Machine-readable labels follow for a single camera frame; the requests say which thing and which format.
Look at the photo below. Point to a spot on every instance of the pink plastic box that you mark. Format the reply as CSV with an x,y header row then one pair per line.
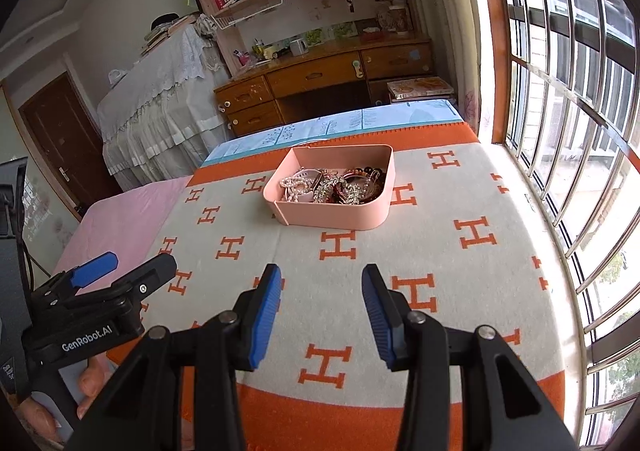
x,y
335,216

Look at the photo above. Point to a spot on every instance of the white lace covered furniture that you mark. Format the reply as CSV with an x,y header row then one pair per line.
x,y
160,106

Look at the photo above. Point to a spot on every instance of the light blue printed mat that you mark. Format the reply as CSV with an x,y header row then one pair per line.
x,y
340,123

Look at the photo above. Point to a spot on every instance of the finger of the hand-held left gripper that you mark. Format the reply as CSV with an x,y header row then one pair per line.
x,y
95,268
150,273

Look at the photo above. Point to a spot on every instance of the person's left hand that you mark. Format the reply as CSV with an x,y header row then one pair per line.
x,y
95,381

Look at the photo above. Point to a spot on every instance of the brown wooden door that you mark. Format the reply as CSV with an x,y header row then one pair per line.
x,y
60,141

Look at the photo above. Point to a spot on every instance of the stack of magazines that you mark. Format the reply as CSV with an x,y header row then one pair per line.
x,y
420,88

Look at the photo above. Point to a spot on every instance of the pink bed sheet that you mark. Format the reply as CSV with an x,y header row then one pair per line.
x,y
120,226

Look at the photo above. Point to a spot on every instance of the window with metal bars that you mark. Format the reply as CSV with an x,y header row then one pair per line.
x,y
575,131

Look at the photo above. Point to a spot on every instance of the white mug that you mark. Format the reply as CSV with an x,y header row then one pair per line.
x,y
298,47

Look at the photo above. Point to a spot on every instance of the wooden desk with drawers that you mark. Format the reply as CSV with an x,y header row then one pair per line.
x,y
310,76

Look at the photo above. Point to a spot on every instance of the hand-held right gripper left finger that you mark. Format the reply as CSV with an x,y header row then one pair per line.
x,y
265,316

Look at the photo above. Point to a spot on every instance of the orange patterned beige blanket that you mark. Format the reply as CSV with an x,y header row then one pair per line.
x,y
425,256

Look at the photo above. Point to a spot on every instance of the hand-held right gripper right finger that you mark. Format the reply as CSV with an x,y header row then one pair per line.
x,y
377,316

